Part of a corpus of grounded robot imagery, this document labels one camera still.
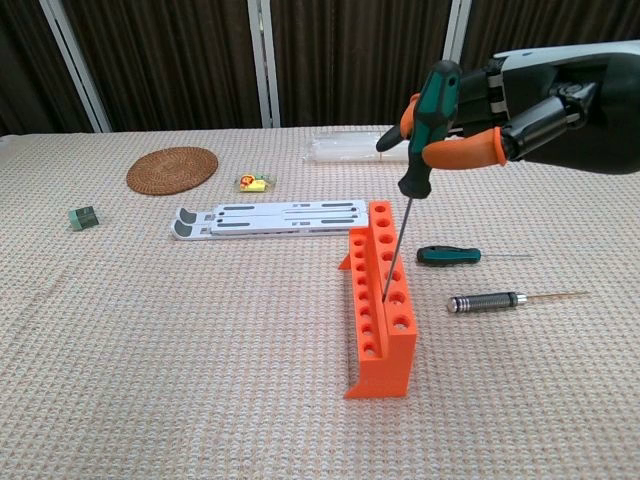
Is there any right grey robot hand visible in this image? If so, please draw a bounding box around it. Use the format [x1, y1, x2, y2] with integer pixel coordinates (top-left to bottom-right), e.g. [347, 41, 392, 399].
[375, 42, 640, 176]

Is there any large green black screwdriver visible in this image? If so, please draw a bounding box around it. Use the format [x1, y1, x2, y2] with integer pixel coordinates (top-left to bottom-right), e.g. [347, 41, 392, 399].
[382, 59, 464, 304]

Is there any small green black screwdriver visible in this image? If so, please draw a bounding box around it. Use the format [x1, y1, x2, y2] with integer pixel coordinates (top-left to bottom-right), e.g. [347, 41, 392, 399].
[416, 245, 534, 267]

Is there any orange screwdriver rack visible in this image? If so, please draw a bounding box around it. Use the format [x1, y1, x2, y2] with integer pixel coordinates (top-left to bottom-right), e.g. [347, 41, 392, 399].
[337, 199, 419, 400]

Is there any clear plastic tube bundle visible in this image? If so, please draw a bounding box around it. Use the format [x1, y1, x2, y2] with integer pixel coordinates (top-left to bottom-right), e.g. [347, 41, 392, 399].
[302, 128, 411, 164]

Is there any white folding laptop stand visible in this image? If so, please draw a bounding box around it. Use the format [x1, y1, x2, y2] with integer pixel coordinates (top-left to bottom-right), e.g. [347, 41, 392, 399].
[168, 199, 371, 242]

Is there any yellow lion toy packet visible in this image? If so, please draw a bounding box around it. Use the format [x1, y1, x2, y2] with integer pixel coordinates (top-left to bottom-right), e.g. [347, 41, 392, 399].
[233, 171, 279, 194]

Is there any round woven rattan coaster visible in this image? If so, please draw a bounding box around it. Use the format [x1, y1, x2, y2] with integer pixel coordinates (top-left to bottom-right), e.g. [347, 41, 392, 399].
[126, 146, 220, 196]

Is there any beige woven tablecloth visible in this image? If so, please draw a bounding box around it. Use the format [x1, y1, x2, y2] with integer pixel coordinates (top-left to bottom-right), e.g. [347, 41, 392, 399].
[0, 123, 640, 480]

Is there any small green box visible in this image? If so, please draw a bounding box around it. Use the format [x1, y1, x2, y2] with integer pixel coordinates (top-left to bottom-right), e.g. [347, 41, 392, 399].
[68, 205, 101, 233]

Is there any grey metal partition post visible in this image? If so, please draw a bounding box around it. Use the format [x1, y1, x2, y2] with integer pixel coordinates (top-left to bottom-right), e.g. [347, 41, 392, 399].
[39, 0, 112, 134]
[439, 0, 472, 76]
[247, 0, 281, 129]

